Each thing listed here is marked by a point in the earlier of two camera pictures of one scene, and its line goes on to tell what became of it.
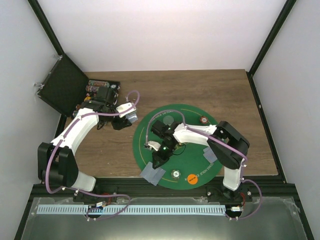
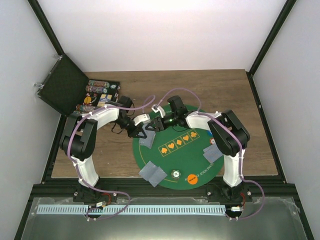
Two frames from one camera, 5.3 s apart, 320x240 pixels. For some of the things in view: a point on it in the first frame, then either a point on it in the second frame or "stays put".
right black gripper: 162,159 to 159,124
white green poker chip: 175,174 stays put
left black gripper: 121,124 to 134,133
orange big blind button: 192,179 stays put
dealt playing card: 206,148 stays put
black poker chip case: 67,86 stays put
